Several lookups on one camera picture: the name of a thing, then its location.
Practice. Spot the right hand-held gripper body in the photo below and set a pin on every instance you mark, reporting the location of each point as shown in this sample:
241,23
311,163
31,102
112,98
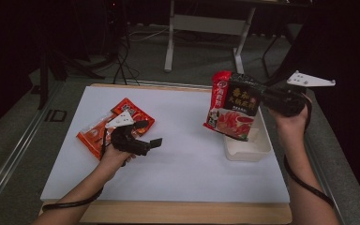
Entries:
287,100

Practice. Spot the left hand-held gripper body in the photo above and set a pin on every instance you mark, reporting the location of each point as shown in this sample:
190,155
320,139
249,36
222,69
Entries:
125,140

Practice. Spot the white metal desk frame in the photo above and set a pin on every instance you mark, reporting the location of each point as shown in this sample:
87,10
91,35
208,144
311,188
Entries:
206,24

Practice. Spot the red seasoning packet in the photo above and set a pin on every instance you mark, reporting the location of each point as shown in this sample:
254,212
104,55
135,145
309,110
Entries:
139,113

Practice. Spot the white divided container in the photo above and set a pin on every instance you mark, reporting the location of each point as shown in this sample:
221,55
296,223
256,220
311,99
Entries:
247,153

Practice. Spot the clear orange food packet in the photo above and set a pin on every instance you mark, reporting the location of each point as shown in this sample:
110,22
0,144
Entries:
90,139

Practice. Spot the person's right hand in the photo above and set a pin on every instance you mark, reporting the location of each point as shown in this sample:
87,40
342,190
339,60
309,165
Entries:
292,125

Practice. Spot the red and black soup packet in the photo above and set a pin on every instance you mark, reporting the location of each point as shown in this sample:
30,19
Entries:
231,118

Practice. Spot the metal floor rail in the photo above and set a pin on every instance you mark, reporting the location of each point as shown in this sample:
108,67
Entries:
18,146
325,181

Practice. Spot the black tripod stand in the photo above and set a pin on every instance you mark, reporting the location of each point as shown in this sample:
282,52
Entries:
43,78

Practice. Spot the person's left hand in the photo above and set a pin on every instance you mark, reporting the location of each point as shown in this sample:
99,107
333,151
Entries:
114,161

